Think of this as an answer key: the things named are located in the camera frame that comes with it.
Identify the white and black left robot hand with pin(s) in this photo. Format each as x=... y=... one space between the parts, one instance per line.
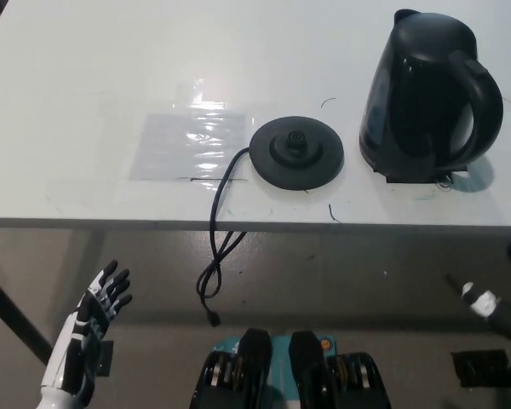
x=78 y=336

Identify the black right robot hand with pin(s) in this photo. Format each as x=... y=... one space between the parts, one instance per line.
x=483 y=302

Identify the black electric kettle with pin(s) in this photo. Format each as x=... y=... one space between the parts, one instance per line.
x=409 y=85

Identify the black round kettle base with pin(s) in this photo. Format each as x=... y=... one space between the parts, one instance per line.
x=315 y=170

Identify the small black floor tape patch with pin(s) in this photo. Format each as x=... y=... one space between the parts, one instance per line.
x=105 y=358

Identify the wide black floor tape patch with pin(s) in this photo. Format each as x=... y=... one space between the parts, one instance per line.
x=479 y=368

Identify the black diagonal table leg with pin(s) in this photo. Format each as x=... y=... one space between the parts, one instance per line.
x=13 y=313

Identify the clear plastic sheet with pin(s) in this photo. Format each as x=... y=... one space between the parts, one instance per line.
x=166 y=145

